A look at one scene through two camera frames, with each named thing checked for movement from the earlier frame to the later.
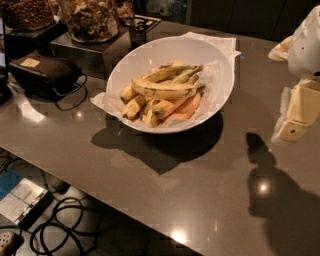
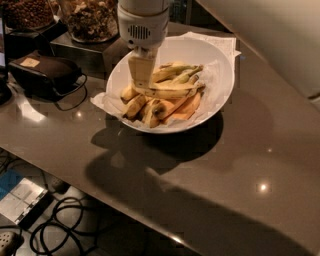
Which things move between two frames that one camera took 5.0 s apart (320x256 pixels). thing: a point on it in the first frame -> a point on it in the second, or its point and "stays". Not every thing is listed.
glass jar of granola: (91, 21) stays
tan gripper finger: (303, 110) -> (141, 62)
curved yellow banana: (167, 90) stays
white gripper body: (306, 50) -> (143, 31)
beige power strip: (5, 239) stays
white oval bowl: (217, 74) stays
